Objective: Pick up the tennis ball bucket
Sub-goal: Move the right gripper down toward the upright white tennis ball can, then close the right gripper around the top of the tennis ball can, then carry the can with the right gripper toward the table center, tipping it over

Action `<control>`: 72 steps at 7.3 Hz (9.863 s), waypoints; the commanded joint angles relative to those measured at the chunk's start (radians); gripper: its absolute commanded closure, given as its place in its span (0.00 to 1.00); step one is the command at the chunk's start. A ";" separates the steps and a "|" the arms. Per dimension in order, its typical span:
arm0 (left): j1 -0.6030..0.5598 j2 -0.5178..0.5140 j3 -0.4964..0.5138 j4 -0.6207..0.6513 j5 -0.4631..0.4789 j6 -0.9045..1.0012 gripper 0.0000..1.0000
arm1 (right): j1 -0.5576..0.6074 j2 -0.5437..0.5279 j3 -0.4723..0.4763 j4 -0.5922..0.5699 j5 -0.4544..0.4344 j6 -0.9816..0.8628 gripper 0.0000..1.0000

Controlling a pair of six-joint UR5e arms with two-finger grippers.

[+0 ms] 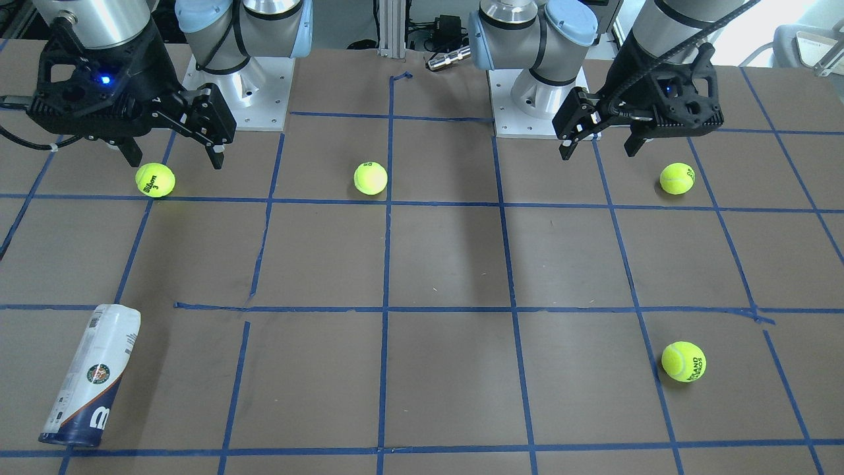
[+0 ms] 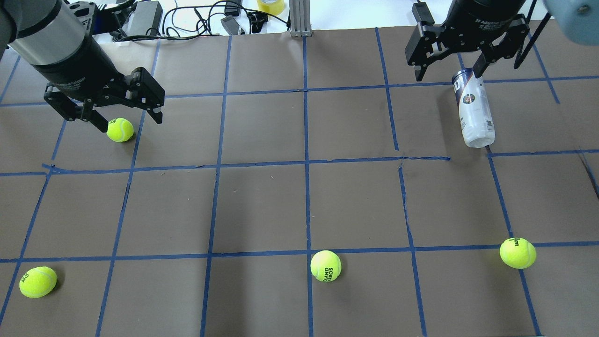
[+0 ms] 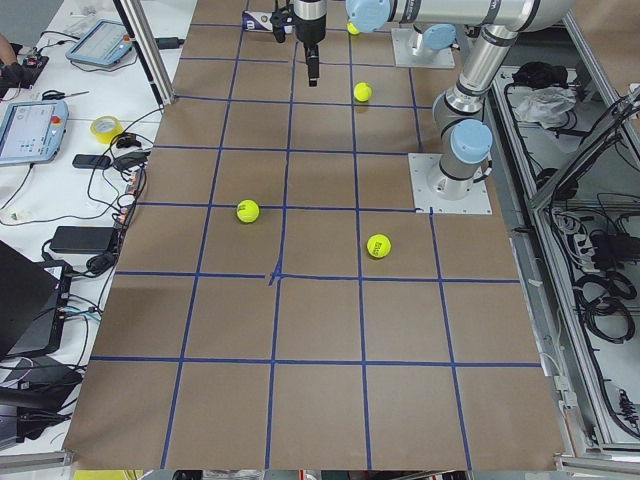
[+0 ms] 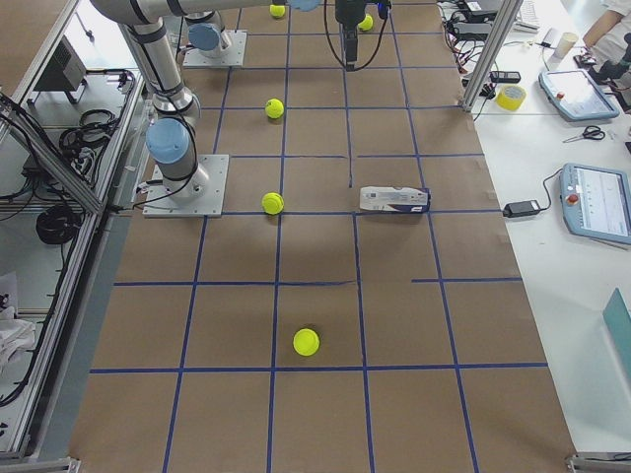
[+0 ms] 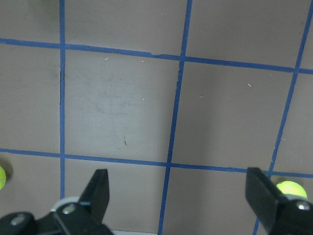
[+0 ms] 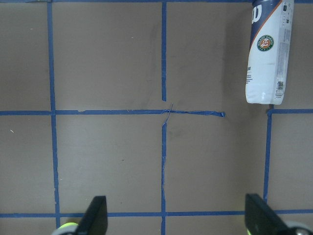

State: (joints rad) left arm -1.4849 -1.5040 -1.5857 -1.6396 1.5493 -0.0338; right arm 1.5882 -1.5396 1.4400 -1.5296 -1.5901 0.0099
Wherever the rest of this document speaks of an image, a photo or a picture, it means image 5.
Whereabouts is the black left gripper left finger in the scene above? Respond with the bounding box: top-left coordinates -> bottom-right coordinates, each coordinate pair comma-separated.
0,169 -> 113,235

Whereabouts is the yellow tennis ball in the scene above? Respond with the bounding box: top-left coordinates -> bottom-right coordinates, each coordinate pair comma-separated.
0,166 -> 6,190
276,181 -> 308,198

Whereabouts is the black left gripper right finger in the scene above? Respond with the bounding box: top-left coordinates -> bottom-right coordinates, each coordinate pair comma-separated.
245,167 -> 313,235

